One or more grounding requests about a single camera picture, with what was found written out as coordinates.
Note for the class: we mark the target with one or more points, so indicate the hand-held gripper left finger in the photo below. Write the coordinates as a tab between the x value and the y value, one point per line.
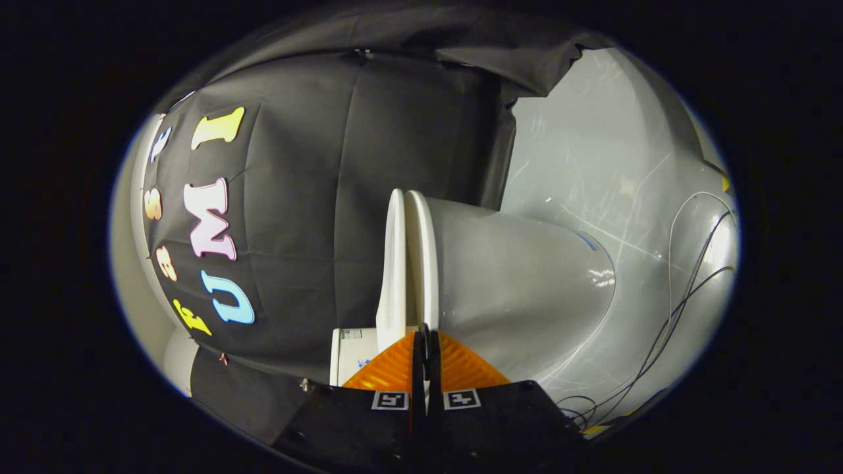
355	428

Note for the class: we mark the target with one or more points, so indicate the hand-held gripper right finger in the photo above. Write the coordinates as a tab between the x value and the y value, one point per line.
500	428

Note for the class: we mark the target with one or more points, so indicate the white toilet lid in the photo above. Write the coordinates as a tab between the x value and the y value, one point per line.
393	263

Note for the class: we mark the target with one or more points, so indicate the white ceramic toilet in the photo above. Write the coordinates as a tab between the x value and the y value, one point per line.
514	289

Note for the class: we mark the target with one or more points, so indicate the white toilet seat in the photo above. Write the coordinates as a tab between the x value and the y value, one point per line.
425	257

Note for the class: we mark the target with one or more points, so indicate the black backdrop cloth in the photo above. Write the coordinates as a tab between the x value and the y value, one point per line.
316	197

